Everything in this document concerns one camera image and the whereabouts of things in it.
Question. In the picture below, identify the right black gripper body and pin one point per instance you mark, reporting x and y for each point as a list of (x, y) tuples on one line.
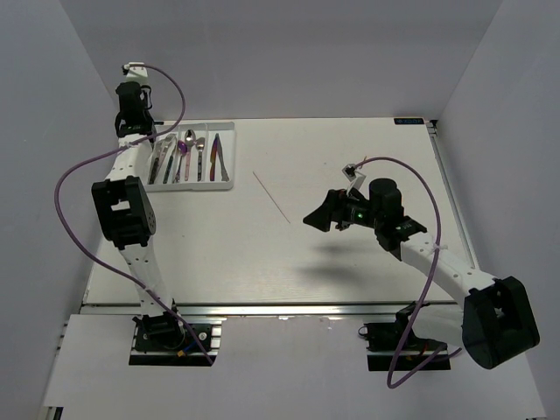
[(355, 212)]

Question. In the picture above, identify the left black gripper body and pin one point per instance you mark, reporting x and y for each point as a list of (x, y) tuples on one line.
[(144, 92)]

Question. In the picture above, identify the black handled fork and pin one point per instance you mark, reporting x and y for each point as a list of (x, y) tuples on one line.
[(169, 165), (158, 157)]

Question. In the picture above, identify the pink handled spoon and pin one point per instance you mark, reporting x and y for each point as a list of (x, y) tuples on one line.
[(190, 141)]

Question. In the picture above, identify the iridescent rainbow spoon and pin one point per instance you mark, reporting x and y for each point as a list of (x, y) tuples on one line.
[(182, 150)]

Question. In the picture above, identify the dark handled silver spoon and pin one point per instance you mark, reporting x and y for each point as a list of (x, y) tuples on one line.
[(200, 147)]

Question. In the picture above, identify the white chopstick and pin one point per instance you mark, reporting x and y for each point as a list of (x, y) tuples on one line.
[(271, 197)]

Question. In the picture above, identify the iridescent rainbow knife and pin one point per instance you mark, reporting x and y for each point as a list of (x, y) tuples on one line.
[(213, 157)]

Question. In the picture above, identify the ornate silver knife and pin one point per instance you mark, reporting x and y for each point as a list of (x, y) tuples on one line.
[(219, 154)]

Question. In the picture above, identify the pink handled fork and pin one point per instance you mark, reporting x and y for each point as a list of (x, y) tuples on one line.
[(166, 144)]

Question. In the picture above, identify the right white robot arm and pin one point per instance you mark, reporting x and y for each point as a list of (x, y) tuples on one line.
[(493, 321)]

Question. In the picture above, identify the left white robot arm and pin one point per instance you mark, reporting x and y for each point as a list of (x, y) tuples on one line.
[(124, 211)]

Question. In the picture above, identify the white divided cutlery tray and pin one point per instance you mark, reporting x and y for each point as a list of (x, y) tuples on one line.
[(208, 130)]

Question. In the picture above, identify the blue logo sticker right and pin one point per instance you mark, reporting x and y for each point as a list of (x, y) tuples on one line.
[(408, 121)]

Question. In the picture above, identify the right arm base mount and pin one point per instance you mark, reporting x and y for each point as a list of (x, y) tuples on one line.
[(394, 345)]

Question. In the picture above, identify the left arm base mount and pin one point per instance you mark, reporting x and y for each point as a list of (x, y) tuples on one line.
[(162, 342)]

